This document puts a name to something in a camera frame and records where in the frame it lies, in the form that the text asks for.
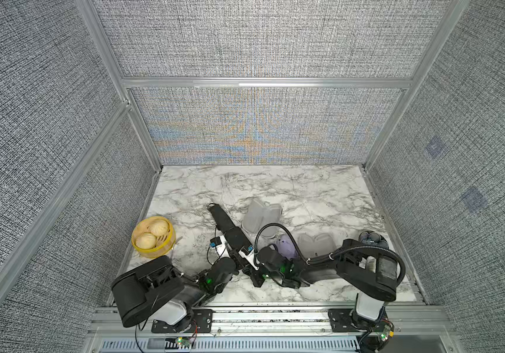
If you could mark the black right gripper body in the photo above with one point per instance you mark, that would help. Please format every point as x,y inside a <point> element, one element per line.
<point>262,275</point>

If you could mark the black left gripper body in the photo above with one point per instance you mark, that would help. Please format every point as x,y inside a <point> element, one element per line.
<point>233,264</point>

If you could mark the lilac umbrella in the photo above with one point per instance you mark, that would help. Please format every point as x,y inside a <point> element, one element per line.
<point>286,247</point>

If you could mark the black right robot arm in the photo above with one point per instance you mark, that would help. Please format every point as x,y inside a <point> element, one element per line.
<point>375,271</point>

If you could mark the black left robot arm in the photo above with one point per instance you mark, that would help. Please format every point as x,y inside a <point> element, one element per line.
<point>144,290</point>

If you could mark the open grey umbrella case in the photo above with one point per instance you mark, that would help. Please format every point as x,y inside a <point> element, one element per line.
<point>316,245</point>
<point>259,214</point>

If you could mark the white steamed bun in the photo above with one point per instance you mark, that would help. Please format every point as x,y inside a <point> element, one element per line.
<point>146,241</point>
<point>159,228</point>

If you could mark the yellow bamboo steamer basket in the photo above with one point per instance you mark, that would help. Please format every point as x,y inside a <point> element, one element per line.
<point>164,244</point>

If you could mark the dark blue flower bowl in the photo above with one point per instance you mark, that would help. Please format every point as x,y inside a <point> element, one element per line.
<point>371,238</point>

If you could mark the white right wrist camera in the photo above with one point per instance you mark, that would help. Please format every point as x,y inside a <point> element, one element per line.
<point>248,253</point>

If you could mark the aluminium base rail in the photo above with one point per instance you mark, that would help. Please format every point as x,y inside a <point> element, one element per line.
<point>278,327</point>

